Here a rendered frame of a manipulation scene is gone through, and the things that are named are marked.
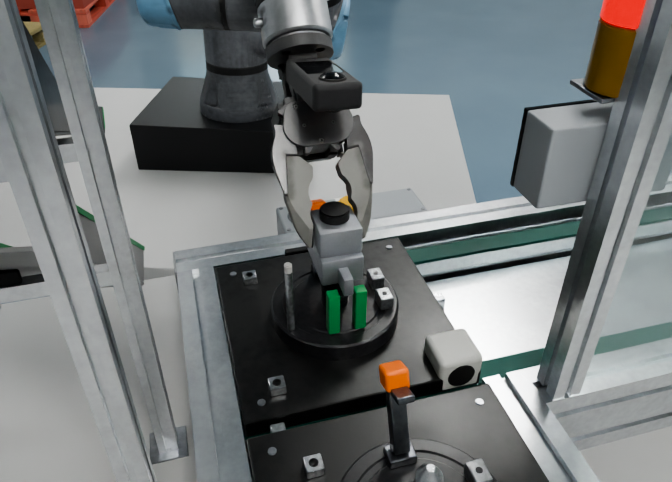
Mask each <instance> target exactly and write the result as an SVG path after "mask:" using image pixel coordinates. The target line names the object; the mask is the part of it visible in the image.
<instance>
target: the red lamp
mask: <svg viewBox="0 0 672 482"><path fill-rule="evenodd" d="M645 1H646V0H604V1H603V5H602V9H601V13H600V17H601V18H602V19H603V20H604V21H606V22H608V23H610V24H613V25H616V26H620V27H624V28H630V29H636V28H638V26H639V22H640V19H641V15H642V12H643V8H644V5H645Z"/></svg>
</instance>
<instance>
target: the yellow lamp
mask: <svg viewBox="0 0 672 482"><path fill-rule="evenodd" d="M635 37H636V31H635V30H634V29H630V28H624V27H620V26H616V25H613V24H610V23H608V22H606V21H604V20H603V19H602V18H601V17H600V18H599V21H598V25H597V29H596V33H595V37H594V41H593V45H592V49H591V54H590V58H589V62H588V66H587V70H586V74H585V78H584V85H585V86H586V87H587V88H588V89H589V90H591V91H592V92H594V93H597V94H599V95H602V96H606V97H610V98H615V99H617V98H618V96H619V93H620V89H621V86H622V82H623V79H624V75H625V72H626V68H627V65H628V61H629V58H630V54H631V51H632V47H633V44H634V40H635Z"/></svg>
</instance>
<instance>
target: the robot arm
mask: <svg viewBox="0 0 672 482"><path fill-rule="evenodd" d="M136 3H137V7H138V11H139V13H140V15H141V17H142V19H143V20H144V21H145V22H146V23H147V24H148V25H150V26H154V27H160V28H170V29H178V30H182V29H203V36H204V48H205V60H206V76H205V80H204V84H203V88H202V93H201V97H200V109H201V113H202V114H203V115H204V116H205V117H207V118H209V119H211V120H214V121H218V122H224V123H251V122H257V121H261V120H264V119H267V118H270V117H272V116H273V117H272V119H271V123H272V129H273V135H274V141H273V144H272V148H271V163H272V167H273V170H274V173H275V175H276V177H277V179H278V182H279V184H280V186H281V189H282V191H283V198H284V202H285V205H286V207H287V210H288V213H289V215H290V218H291V221H292V223H293V226H294V228H295V230H296V232H297V234H298V235H299V237H300V238H301V240H302V241H303V242H304V243H305V245H306V246H307V247H308V248H313V242H314V230H315V227H314V225H313V222H312V220H311V216H310V211H311V207H312V202H311V200H310V197H309V192H308V191H309V185H310V183H311V181H312V179H313V167H312V165H310V164H309V162H316V161H324V160H331V159H332V158H335V157H336V156H337V158H338V157H340V159H339V161H338V162H337V164H336V165H335V168H336V171H337V174H338V177H339V178H340V179H341V180H342V181H343V182H344V183H345V184H346V192H347V195H348V202H349V203H350V204H351V206H352V208H353V211H354V214H355V216H356V217H357V219H358V221H359V223H360V225H361V226H362V228H363V234H362V239H363V238H365V237H366V234H367V231H368V227H369V223H370V218H371V210H372V184H373V149H372V144H371V141H370V138H369V136H368V134H367V132H366V130H365V129H364V127H363V126H362V124H361V121H360V116H359V115H355V116H352V113H351V111H350V109H359V108H360V107H361V106H362V87H363V86H362V83H361V82H360V81H359V80H357V79H356V78H355V77H353V76H352V75H351V74H349V73H348V72H346V71H345V70H344V69H342V68H341V67H340V66H338V65H337V64H336V63H334V62H333V61H332V60H336V59H338V58H339V57H340V56H341V54H342V51H343V48H344V43H345V38H346V32H347V26H348V18H349V11H350V0H136ZM268 65H269V66H270V67H271V68H274V69H277V71H278V76H279V80H282V86H283V92H284V98H283V101H282V102H283V103H278V98H277V95H276V92H275V89H274V86H273V83H272V81H271V78H270V75H269V72H268ZM343 142H344V144H343V146H342V143H343ZM343 147H344V152H343Z"/></svg>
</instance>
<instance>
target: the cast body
mask: <svg viewBox="0 0 672 482"><path fill-rule="evenodd" d="M310 216H311V220H312V222H313V225H314V227H315V230H314V242H313V248H308V251H309V254H310V256H311V259H312V261H313V264H314V266H315V269H316V271H317V274H318V276H319V279H320V281H321V284H322V285H323V286H326V285H331V284H337V283H338V284H339V286H340V288H341V290H342V293H343V295H344V296H349V295H353V286H354V280H359V279H362V278H363V269H364V256H363V254H362V252H361V251H362V234H363V228H362V226H361V225H360V223H359V221H358V219H357V217H356V216H355V214H354V212H353V210H352V208H351V206H350V205H346V204H344V203H342V202H338V201H331V202H327V203H325V204H323V205H322V206H321V207H320V209H317V210H311V211H310Z"/></svg>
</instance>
